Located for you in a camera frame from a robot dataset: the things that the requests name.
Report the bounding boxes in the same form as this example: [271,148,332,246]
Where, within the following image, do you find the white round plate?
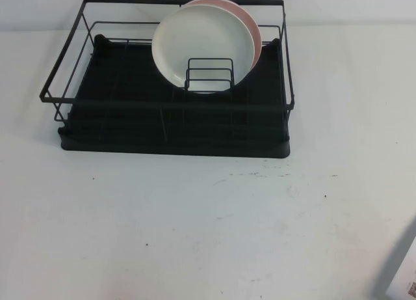
[151,3,258,96]

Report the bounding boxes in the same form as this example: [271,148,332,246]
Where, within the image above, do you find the pink round plate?
[184,0,263,82]

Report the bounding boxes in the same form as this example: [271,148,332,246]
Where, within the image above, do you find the black plastic drip tray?
[57,34,291,159]

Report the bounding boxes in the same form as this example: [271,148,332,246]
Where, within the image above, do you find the white sheet with label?
[385,264,416,300]

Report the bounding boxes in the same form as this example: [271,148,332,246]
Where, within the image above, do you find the black wire dish rack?
[38,0,296,123]

